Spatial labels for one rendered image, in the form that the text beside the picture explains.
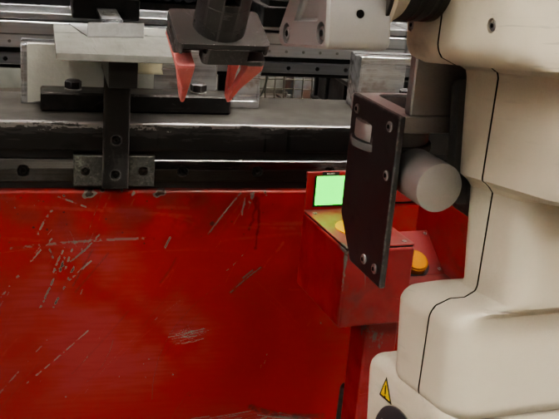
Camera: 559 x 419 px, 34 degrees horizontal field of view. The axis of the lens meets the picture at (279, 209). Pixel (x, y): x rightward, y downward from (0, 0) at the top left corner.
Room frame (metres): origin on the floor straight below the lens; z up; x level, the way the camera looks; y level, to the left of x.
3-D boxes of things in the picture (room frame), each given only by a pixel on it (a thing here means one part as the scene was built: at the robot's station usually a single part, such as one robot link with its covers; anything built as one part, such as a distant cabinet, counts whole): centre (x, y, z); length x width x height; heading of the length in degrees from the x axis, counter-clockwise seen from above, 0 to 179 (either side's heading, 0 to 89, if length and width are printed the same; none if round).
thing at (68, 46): (1.36, 0.26, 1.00); 0.26 x 0.18 x 0.01; 15
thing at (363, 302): (1.26, -0.16, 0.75); 0.20 x 0.16 x 0.18; 112
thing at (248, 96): (1.51, 0.25, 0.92); 0.39 x 0.06 x 0.10; 105
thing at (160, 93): (1.45, 0.24, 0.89); 0.30 x 0.05 x 0.03; 105
